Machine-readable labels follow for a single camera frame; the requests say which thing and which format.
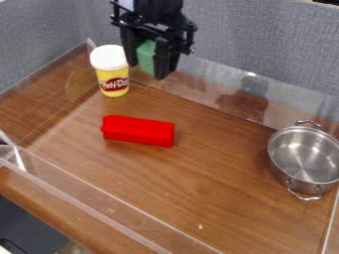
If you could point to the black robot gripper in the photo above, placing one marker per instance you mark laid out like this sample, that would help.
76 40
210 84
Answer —
156 19

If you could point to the green foam cube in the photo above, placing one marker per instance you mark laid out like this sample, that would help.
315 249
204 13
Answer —
144 54

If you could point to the yellow Play-Doh can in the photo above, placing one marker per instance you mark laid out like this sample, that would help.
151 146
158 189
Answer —
108 61

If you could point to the red rectangular block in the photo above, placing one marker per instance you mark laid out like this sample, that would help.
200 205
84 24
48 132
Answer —
138 130

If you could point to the stainless steel pot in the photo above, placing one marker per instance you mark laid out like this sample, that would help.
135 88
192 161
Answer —
303 154

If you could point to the clear acrylic table barrier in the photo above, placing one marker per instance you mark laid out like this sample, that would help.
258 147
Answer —
202 197

